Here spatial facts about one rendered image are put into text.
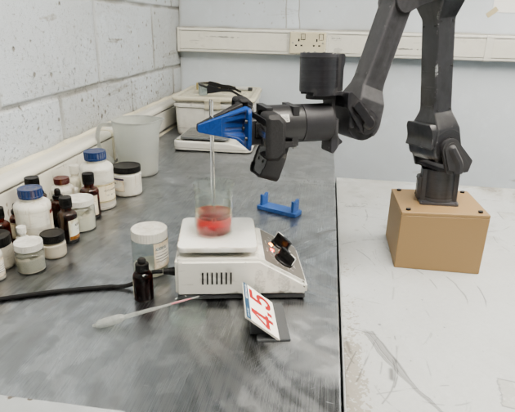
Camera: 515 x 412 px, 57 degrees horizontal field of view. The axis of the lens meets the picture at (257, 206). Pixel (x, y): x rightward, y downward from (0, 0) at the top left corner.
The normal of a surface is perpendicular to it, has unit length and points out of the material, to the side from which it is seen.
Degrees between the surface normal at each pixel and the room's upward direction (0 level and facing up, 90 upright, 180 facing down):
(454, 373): 0
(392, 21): 87
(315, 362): 0
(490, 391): 0
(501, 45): 90
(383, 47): 87
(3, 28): 90
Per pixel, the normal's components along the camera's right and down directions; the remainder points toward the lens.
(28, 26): 0.99, 0.07
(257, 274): 0.07, 0.36
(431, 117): -0.93, 0.04
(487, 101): -0.14, 0.35
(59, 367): 0.02, -0.93
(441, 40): 0.37, 0.29
